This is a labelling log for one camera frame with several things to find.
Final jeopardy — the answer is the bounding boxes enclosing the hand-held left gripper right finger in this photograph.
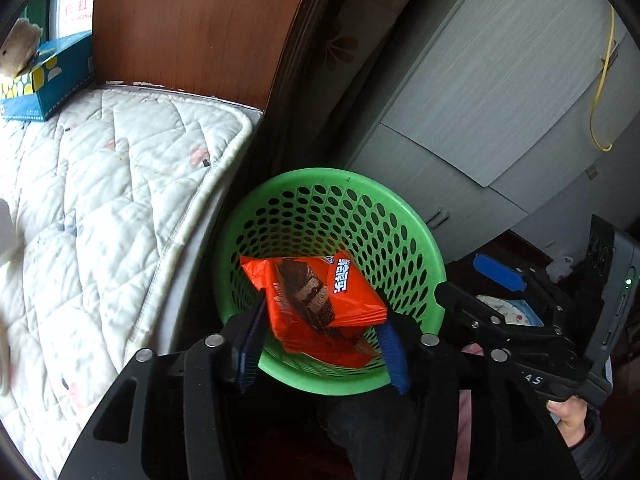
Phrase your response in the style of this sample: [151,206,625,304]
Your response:
[372,322,582,480]

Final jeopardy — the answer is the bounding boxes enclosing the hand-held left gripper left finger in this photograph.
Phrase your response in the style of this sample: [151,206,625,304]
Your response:
[59,287,271,480]

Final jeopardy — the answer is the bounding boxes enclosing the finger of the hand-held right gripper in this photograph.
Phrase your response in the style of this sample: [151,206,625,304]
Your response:
[472,253,568,313]
[434,282,508,333]

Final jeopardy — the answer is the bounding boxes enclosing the orange snack packet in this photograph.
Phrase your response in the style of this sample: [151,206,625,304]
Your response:
[240,252,389,369]

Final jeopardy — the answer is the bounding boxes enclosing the green plastic basket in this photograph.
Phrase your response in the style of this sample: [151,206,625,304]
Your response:
[216,167,447,396]

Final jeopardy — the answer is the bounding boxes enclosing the person's right forearm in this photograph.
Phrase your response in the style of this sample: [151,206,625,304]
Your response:
[564,407,618,480]

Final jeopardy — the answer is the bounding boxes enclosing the person's right hand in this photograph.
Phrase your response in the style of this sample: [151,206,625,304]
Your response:
[546,396,589,449]

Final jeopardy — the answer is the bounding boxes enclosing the pink garment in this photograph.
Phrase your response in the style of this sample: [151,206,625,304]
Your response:
[452,389,475,480]

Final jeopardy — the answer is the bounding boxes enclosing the grey wardrobe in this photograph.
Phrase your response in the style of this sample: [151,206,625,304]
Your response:
[345,0,640,261]

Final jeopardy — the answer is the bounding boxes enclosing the white quilted mattress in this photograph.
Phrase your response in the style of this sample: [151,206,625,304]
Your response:
[0,82,265,480]

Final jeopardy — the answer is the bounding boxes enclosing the dark floral panel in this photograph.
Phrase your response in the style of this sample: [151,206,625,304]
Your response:
[267,0,418,173]

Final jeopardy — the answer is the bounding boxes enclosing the brown wooden headboard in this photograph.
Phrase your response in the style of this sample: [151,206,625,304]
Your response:
[92,0,322,111]

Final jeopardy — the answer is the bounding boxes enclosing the blue tissue box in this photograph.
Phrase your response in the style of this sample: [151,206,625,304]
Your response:
[0,30,96,122]

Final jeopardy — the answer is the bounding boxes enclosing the beige plush toy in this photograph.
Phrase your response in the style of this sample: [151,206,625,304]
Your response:
[0,17,44,79]

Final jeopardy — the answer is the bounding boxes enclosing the yellow cable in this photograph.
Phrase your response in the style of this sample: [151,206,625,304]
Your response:
[588,7,619,153]

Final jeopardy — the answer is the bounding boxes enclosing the green window frame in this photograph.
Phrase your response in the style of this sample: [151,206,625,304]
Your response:
[17,0,62,47]

